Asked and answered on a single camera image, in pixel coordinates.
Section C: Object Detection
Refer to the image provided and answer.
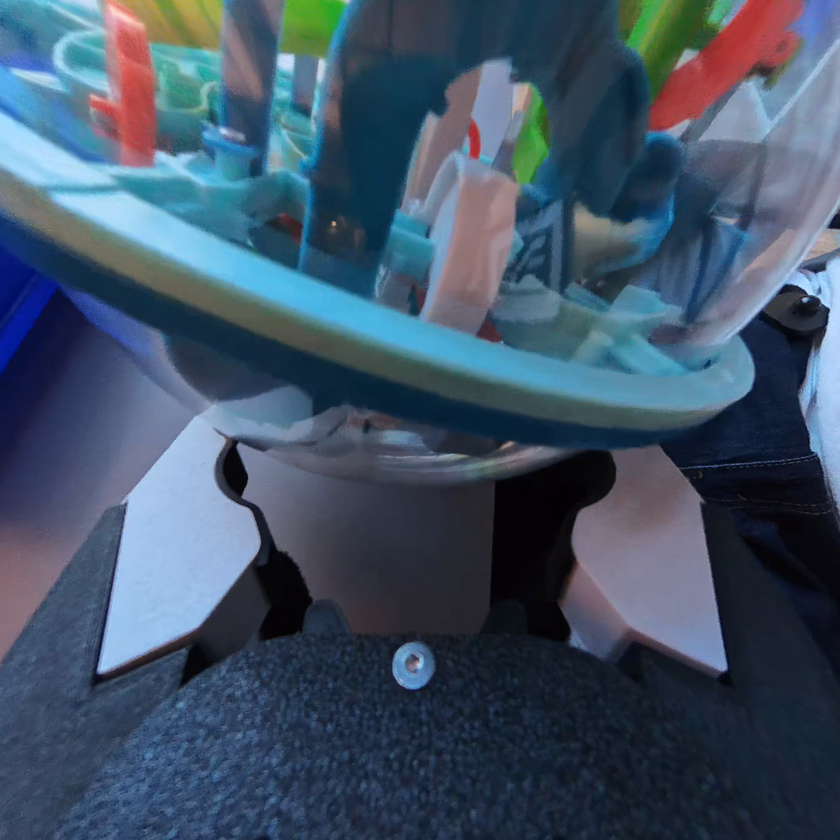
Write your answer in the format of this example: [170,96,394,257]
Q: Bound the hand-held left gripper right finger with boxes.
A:
[492,446,731,678]

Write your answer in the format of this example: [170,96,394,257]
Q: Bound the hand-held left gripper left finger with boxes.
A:
[95,416,315,680]

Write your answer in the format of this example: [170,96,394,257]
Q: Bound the clear maze ball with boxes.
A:
[0,0,840,487]

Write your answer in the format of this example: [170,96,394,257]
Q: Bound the person's white shirt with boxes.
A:
[784,252,840,506]

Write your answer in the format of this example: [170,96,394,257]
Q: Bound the person's blue jeans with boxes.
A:
[663,315,840,664]

